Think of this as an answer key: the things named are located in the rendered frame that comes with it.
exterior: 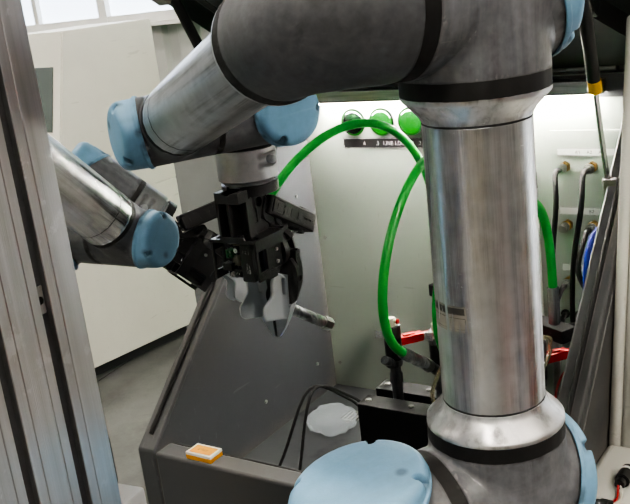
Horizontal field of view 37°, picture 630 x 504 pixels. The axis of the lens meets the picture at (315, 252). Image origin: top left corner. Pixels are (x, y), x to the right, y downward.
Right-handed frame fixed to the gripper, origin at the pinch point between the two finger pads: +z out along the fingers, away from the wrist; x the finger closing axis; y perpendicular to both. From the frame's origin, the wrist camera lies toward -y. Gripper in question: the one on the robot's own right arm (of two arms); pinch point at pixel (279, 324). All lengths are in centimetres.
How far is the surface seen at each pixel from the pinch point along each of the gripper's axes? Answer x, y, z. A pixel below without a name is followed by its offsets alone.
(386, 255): 8.2, -15.4, -5.3
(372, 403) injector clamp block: -2.7, -24.9, 23.5
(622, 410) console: 36.6, -27.2, 19.3
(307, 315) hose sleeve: -10.6, -21.1, 7.7
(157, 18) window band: -359, -381, -29
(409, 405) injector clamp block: 3.6, -25.8, 23.3
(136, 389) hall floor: -218, -174, 122
